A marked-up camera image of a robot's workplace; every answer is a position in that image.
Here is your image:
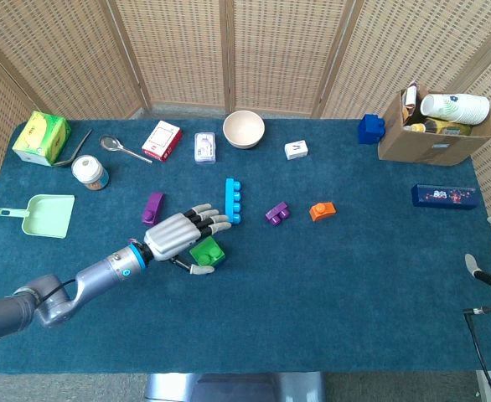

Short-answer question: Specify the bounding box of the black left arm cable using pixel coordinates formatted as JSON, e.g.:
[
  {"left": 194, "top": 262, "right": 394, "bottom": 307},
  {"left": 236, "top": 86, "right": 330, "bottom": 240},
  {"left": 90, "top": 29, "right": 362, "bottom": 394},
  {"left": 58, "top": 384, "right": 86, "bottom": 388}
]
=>
[{"left": 0, "top": 278, "right": 80, "bottom": 353}]

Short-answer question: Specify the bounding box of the yellow bottle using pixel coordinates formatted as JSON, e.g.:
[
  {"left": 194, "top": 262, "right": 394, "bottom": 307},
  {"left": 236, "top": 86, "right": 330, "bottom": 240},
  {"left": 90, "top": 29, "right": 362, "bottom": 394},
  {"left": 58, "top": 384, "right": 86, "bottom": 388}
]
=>
[{"left": 410, "top": 117, "right": 473, "bottom": 137}]

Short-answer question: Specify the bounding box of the small white box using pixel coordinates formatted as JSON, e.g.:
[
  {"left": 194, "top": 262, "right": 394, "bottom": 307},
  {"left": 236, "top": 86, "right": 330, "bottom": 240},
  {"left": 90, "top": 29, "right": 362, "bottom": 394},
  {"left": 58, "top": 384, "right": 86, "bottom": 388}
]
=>
[{"left": 284, "top": 139, "right": 309, "bottom": 161}]

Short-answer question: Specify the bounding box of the orange single-stud block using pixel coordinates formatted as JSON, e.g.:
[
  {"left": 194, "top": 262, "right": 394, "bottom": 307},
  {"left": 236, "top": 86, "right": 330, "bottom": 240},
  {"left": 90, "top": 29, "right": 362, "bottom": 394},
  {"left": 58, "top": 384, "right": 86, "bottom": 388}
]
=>
[{"left": 308, "top": 201, "right": 338, "bottom": 223}]

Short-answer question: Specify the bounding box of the green toy block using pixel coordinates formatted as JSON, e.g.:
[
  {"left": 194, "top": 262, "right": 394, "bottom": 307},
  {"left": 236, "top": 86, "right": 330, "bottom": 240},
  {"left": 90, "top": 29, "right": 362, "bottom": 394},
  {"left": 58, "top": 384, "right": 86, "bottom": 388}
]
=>
[{"left": 189, "top": 235, "right": 228, "bottom": 269}]

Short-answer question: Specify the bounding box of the red and white box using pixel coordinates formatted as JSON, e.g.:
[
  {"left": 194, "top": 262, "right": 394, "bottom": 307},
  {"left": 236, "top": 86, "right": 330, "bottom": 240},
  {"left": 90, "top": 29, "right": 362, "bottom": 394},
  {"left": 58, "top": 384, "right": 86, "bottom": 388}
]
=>
[{"left": 141, "top": 120, "right": 183, "bottom": 163}]

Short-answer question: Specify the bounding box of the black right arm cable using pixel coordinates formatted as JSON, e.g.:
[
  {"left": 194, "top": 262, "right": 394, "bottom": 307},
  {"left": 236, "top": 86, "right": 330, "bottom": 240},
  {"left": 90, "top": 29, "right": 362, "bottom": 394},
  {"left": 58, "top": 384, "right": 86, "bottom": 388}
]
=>
[{"left": 463, "top": 306, "right": 491, "bottom": 402}]

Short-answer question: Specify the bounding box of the woven bamboo folding screen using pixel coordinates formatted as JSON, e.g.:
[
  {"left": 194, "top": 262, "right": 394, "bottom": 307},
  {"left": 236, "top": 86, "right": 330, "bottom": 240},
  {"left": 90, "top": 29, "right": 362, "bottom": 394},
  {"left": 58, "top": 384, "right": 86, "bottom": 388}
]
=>
[{"left": 0, "top": 0, "right": 491, "bottom": 269}]

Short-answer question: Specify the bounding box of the snack packet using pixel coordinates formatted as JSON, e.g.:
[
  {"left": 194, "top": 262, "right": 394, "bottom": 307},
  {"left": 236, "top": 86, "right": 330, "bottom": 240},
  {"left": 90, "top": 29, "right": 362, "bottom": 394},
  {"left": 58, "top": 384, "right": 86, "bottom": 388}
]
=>
[{"left": 401, "top": 80, "right": 419, "bottom": 126}]

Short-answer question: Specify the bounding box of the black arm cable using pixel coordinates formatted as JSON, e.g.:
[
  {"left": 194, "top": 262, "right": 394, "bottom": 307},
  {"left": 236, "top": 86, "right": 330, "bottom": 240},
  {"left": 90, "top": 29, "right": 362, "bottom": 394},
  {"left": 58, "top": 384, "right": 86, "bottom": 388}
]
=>
[
  {"left": 0, "top": 278, "right": 80, "bottom": 353},
  {"left": 463, "top": 306, "right": 491, "bottom": 402}
]

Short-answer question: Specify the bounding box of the white-lidded jar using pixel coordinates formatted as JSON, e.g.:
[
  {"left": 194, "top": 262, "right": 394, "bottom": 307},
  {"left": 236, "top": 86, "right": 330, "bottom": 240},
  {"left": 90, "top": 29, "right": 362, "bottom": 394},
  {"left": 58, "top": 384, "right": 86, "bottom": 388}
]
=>
[{"left": 70, "top": 154, "right": 110, "bottom": 192}]

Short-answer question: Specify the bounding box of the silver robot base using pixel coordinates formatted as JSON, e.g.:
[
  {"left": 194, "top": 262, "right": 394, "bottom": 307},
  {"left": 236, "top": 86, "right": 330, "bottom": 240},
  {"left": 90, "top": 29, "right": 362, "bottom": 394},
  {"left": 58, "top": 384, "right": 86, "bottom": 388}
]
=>
[{"left": 143, "top": 371, "right": 327, "bottom": 402}]

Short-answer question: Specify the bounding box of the stack of paper cups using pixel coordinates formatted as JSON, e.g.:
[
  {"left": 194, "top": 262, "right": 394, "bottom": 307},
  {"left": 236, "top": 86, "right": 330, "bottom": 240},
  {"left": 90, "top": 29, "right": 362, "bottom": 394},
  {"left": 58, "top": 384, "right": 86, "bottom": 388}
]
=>
[{"left": 420, "top": 93, "right": 491, "bottom": 126}]

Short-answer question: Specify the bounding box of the purple single-stud block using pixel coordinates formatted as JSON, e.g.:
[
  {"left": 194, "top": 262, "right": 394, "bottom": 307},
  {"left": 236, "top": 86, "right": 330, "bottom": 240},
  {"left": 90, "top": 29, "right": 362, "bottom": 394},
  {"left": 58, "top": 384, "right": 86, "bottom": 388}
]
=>
[{"left": 141, "top": 192, "right": 165, "bottom": 228}]

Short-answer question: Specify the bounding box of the metal spoon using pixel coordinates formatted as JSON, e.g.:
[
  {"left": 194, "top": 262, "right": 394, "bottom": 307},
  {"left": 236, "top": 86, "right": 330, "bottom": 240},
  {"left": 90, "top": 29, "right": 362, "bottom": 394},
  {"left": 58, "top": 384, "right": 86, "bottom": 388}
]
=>
[{"left": 100, "top": 134, "right": 153, "bottom": 164}]

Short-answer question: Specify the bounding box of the tall dark blue block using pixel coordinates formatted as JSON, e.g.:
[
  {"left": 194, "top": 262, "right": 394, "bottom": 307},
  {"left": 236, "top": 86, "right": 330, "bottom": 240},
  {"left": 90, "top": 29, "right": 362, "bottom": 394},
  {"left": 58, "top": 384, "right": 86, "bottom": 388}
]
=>
[{"left": 357, "top": 113, "right": 387, "bottom": 146}]

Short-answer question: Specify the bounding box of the blue carpet table cover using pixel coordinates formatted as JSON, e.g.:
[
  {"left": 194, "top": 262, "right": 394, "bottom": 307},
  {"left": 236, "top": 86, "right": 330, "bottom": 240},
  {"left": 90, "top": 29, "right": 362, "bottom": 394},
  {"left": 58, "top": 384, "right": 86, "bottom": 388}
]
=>
[{"left": 0, "top": 118, "right": 491, "bottom": 375}]

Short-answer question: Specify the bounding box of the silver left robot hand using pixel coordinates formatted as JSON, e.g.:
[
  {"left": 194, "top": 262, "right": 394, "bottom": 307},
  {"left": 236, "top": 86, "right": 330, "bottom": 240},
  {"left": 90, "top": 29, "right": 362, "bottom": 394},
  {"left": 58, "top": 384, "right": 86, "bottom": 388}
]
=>
[{"left": 143, "top": 203, "right": 233, "bottom": 276}]

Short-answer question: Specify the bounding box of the cardboard box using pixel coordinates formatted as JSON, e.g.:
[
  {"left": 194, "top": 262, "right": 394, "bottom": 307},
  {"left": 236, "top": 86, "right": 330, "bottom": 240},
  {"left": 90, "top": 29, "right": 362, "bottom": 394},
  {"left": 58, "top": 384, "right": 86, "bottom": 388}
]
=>
[{"left": 377, "top": 85, "right": 491, "bottom": 168}]

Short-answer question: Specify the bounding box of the long dark blue box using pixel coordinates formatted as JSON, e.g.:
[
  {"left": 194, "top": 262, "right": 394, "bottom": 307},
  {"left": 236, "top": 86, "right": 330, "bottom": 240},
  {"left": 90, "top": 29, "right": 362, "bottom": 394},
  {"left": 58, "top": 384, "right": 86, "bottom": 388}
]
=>
[{"left": 411, "top": 183, "right": 478, "bottom": 211}]

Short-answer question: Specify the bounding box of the long light blue block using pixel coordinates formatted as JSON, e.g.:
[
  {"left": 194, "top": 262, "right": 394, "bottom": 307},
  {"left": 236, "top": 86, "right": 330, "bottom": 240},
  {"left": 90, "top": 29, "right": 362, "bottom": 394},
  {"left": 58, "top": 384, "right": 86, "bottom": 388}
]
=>
[{"left": 224, "top": 178, "right": 243, "bottom": 224}]

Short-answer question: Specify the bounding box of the small purple two-stud block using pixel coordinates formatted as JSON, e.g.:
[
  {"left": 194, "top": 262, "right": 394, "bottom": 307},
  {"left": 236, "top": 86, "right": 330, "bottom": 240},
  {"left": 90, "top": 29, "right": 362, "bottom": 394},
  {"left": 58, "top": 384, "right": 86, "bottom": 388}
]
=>
[{"left": 264, "top": 201, "right": 292, "bottom": 228}]

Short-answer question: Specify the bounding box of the green yellow tissue box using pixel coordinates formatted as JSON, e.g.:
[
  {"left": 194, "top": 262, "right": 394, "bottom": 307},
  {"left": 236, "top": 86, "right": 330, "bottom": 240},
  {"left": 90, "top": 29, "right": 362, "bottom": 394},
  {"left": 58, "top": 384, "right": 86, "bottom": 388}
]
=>
[{"left": 12, "top": 111, "right": 72, "bottom": 168}]

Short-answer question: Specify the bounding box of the beige bowl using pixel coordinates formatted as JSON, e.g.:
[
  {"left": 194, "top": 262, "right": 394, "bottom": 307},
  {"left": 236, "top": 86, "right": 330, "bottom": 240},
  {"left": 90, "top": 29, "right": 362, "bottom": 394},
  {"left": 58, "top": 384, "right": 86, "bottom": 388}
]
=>
[{"left": 222, "top": 110, "right": 266, "bottom": 150}]

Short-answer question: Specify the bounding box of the mint green dustpan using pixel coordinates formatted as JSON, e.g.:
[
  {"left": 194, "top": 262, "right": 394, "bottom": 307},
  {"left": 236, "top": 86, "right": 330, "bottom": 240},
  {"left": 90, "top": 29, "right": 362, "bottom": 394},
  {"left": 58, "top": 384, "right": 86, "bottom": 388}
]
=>
[{"left": 0, "top": 193, "right": 76, "bottom": 240}]

